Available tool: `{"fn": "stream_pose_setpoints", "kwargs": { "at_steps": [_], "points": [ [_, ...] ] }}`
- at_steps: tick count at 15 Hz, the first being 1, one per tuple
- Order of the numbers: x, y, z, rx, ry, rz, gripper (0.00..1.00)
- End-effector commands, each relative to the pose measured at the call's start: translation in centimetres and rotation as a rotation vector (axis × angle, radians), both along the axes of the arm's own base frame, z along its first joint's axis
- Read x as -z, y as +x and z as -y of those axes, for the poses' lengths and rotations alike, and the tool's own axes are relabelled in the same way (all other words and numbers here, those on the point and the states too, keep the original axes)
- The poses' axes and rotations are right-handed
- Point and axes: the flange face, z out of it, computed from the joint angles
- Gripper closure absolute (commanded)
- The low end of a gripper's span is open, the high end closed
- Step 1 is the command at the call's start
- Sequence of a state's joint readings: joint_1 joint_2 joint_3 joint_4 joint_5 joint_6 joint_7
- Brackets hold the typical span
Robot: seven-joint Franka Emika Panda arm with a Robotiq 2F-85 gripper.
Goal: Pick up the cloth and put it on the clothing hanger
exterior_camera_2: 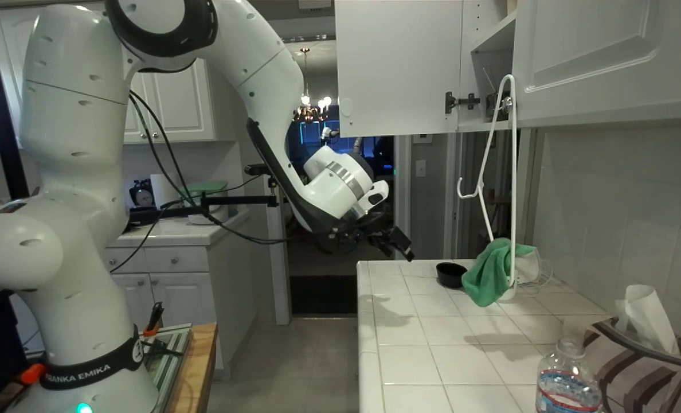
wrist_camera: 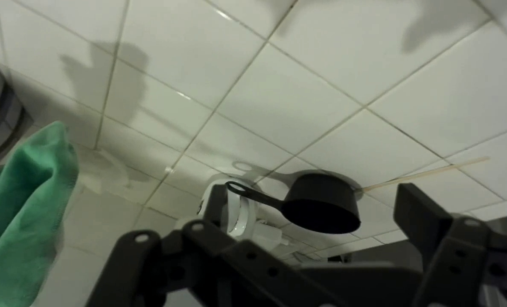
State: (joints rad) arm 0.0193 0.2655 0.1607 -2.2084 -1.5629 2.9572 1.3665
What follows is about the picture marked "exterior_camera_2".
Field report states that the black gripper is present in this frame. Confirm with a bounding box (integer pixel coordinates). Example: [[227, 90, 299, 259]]
[[335, 216, 418, 263]]

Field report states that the green and grey cloth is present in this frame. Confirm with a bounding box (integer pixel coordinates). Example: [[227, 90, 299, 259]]
[[459, 237, 541, 309]]

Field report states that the small black pan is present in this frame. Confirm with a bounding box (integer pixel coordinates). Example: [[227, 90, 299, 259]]
[[433, 259, 473, 292]]

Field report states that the white hook stand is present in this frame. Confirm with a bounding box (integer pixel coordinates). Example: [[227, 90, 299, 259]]
[[455, 71, 524, 287]]

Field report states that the black cabinet hinge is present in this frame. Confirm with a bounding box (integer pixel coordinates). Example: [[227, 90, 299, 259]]
[[442, 90, 485, 117]]

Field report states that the lit chandelier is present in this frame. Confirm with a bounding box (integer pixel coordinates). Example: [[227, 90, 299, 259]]
[[292, 45, 340, 123]]

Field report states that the white open cabinet door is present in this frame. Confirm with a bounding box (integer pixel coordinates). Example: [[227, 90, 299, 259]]
[[333, 0, 466, 139]]

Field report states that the white lower kitchen cabinet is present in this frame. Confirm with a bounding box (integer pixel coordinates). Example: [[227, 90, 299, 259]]
[[96, 204, 277, 382]]

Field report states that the green box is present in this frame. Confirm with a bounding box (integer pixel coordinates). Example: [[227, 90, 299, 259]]
[[177, 178, 235, 226]]

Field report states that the clear plastic water bottle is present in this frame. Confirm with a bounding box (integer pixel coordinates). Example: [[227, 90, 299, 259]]
[[534, 336, 606, 413]]

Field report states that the white cabinet shelf board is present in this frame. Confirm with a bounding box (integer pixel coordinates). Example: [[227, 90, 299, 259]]
[[471, 9, 520, 58]]

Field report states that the wooden work table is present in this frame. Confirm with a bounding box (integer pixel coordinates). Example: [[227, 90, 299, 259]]
[[164, 322, 220, 413]]

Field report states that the white paper napkin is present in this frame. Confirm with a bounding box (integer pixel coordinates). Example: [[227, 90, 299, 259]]
[[614, 283, 681, 355]]

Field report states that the red and black clamp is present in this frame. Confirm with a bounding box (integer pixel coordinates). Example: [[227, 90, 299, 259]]
[[142, 300, 167, 339]]

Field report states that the white closed cabinet door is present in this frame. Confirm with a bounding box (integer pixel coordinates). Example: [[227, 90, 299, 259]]
[[511, 0, 681, 130]]

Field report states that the black horizontal mount rod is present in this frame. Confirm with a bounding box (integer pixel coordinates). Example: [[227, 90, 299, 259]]
[[129, 192, 281, 229]]

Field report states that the aluminium frame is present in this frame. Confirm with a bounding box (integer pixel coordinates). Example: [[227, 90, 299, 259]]
[[142, 320, 192, 394]]

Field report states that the thick black cable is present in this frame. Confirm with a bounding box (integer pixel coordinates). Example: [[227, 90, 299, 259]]
[[125, 87, 313, 248]]

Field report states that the white panelled wall cabinet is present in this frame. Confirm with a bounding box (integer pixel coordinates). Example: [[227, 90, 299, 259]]
[[120, 56, 235, 146]]

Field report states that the orange handle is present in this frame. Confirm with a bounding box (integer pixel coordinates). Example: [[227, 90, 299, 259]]
[[13, 361, 49, 390]]

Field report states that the black slanted post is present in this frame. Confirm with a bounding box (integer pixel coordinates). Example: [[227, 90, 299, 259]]
[[0, 0, 31, 203]]

